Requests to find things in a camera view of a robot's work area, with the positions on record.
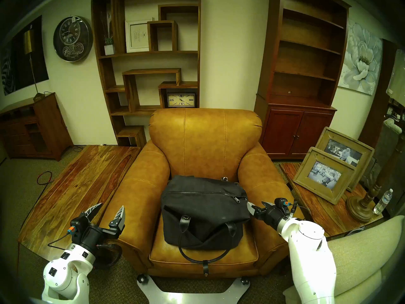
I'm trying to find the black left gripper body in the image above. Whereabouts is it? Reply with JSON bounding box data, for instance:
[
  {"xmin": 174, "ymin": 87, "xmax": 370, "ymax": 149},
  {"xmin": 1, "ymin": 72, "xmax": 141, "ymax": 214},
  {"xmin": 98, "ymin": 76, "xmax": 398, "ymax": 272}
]
[{"xmin": 70, "ymin": 215, "xmax": 122, "ymax": 254}]

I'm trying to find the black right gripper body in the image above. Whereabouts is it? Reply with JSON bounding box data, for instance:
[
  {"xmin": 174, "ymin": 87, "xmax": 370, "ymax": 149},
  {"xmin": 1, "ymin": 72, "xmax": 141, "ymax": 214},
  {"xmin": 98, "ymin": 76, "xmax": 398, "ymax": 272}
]
[{"xmin": 260, "ymin": 198, "xmax": 296, "ymax": 233}]

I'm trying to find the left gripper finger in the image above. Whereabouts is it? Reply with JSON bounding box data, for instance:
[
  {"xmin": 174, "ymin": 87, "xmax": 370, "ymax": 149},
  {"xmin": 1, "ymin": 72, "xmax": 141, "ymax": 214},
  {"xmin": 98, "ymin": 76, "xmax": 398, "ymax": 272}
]
[
  {"xmin": 80, "ymin": 203, "xmax": 103, "ymax": 223},
  {"xmin": 109, "ymin": 205, "xmax": 126, "ymax": 234}
]

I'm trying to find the black zippered duffel bag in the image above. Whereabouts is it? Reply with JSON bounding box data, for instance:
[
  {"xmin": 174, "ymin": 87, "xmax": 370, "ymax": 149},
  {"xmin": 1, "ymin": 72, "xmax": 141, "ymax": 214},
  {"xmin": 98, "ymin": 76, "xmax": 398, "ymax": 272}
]
[{"xmin": 160, "ymin": 175, "xmax": 251, "ymax": 277}]

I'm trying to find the open wooden shelf unit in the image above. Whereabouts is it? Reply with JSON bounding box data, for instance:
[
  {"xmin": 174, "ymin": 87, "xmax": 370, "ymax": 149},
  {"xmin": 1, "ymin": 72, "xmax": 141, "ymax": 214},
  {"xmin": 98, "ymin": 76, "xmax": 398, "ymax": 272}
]
[{"xmin": 91, "ymin": 0, "xmax": 202, "ymax": 148}]

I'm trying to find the striped wooden coffee table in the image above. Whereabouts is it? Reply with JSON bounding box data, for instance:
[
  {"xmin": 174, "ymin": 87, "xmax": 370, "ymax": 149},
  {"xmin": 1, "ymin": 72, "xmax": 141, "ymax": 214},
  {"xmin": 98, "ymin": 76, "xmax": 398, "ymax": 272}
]
[{"xmin": 17, "ymin": 144, "xmax": 141, "ymax": 261}]

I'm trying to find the wooden side table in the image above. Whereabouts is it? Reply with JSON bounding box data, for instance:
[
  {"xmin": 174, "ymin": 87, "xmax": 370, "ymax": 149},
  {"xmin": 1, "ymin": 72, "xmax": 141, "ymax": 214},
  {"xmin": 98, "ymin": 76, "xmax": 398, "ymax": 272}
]
[{"xmin": 279, "ymin": 162, "xmax": 385, "ymax": 237}]

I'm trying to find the tan leather armchair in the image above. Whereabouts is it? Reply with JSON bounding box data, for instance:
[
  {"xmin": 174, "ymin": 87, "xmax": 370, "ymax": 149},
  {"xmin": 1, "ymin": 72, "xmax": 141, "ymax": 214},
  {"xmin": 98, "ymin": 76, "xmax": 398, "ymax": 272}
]
[{"xmin": 101, "ymin": 108, "xmax": 312, "ymax": 279}]

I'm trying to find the turned wooden lamp base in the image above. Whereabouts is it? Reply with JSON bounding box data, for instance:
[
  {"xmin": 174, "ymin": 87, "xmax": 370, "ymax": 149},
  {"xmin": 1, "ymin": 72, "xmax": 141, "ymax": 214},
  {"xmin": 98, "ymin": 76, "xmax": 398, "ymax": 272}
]
[{"xmin": 347, "ymin": 134, "xmax": 405, "ymax": 223}]

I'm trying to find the cherry wood hutch bookcase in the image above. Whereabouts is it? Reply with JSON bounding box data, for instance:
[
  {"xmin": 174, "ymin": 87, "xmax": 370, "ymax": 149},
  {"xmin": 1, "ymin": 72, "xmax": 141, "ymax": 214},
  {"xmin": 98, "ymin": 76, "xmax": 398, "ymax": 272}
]
[{"xmin": 254, "ymin": 0, "xmax": 352, "ymax": 160}]

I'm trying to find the beige fabric sofa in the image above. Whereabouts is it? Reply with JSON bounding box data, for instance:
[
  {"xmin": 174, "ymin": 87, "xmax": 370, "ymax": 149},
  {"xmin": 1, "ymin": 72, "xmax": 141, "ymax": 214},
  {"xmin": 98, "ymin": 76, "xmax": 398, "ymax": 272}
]
[{"xmin": 283, "ymin": 215, "xmax": 405, "ymax": 304}]

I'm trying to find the brown wooden media cabinet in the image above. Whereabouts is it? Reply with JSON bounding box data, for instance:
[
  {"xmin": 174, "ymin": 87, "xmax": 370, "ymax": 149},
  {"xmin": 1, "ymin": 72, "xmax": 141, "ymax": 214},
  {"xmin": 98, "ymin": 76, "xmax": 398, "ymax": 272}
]
[{"xmin": 0, "ymin": 92, "xmax": 74, "ymax": 162}]

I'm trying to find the clear plastic water bottle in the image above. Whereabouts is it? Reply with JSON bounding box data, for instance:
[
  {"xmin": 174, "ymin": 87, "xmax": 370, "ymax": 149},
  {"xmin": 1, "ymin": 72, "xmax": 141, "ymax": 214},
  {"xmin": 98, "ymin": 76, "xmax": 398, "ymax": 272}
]
[{"xmin": 373, "ymin": 188, "xmax": 394, "ymax": 215}]

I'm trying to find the grey upholstered chair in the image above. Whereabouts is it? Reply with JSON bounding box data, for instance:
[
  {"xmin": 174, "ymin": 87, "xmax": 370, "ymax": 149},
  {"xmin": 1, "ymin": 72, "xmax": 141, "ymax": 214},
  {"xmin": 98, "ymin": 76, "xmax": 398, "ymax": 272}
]
[{"xmin": 361, "ymin": 118, "xmax": 402, "ymax": 193}]

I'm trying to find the rectangular mantel clock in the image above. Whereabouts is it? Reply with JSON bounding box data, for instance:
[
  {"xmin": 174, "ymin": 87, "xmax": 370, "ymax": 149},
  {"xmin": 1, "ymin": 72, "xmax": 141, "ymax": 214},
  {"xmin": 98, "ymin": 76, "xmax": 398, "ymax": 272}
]
[{"xmin": 166, "ymin": 92, "xmax": 196, "ymax": 108}]

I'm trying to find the small potted plant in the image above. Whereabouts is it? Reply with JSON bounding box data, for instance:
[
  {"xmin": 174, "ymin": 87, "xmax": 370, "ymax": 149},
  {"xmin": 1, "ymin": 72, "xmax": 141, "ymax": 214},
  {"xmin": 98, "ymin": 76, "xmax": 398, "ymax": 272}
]
[{"xmin": 101, "ymin": 12, "xmax": 115, "ymax": 56}]

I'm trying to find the white flower canvas painting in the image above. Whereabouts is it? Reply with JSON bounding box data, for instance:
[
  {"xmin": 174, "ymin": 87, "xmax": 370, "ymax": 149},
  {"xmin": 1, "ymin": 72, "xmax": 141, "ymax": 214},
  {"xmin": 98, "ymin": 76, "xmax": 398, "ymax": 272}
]
[{"xmin": 338, "ymin": 20, "xmax": 383, "ymax": 96}]

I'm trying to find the white framed certificate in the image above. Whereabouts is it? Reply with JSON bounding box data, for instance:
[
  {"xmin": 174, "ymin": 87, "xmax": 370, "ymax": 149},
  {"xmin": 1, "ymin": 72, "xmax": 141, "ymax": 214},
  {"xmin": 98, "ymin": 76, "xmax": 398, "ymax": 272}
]
[{"xmin": 125, "ymin": 19, "xmax": 154, "ymax": 53}]

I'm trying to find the thin black sensor cable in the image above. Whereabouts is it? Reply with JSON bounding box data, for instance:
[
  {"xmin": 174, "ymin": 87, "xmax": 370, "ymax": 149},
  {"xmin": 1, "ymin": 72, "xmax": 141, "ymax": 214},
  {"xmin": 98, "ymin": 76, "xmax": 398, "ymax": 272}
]
[
  {"xmin": 290, "ymin": 200, "xmax": 312, "ymax": 221},
  {"xmin": 47, "ymin": 232, "xmax": 74, "ymax": 251}
]

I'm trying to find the black corrugated cable loop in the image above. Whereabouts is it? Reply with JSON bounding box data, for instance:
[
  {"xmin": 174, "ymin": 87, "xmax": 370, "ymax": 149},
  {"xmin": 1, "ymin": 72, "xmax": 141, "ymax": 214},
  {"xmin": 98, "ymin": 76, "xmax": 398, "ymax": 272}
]
[{"xmin": 94, "ymin": 242, "xmax": 123, "ymax": 270}]

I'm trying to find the red floor cable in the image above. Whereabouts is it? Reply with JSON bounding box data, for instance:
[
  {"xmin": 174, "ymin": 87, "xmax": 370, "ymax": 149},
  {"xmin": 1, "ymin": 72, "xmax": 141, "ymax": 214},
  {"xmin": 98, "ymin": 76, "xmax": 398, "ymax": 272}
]
[{"xmin": 36, "ymin": 171, "xmax": 55, "ymax": 186}]

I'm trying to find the small rustic picture frame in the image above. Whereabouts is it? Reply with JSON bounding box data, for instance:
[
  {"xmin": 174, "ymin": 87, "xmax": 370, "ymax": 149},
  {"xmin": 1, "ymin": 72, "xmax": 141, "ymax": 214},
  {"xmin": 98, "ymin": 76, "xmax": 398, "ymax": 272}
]
[{"xmin": 293, "ymin": 147, "xmax": 357, "ymax": 205}]

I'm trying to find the large rustic picture frame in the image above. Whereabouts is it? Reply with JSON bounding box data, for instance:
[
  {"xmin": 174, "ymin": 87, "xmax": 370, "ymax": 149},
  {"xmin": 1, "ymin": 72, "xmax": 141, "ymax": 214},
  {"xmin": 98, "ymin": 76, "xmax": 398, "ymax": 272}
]
[{"xmin": 315, "ymin": 127, "xmax": 375, "ymax": 192}]

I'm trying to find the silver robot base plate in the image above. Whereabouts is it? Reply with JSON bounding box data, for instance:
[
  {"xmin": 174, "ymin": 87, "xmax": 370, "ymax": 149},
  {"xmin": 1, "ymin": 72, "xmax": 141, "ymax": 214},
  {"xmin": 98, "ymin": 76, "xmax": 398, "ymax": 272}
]
[{"xmin": 137, "ymin": 274, "xmax": 250, "ymax": 304}]

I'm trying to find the dark zebra wall art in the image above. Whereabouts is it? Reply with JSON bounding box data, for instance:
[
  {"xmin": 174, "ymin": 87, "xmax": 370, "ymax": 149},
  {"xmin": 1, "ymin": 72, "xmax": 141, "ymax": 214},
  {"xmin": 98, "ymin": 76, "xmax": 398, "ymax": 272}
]
[{"xmin": 0, "ymin": 15, "xmax": 49, "ymax": 96}]

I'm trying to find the round black wall clock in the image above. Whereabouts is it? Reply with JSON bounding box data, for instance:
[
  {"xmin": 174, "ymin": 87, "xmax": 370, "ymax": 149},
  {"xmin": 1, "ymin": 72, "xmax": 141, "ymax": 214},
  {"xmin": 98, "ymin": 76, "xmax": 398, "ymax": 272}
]
[{"xmin": 53, "ymin": 16, "xmax": 93, "ymax": 63}]

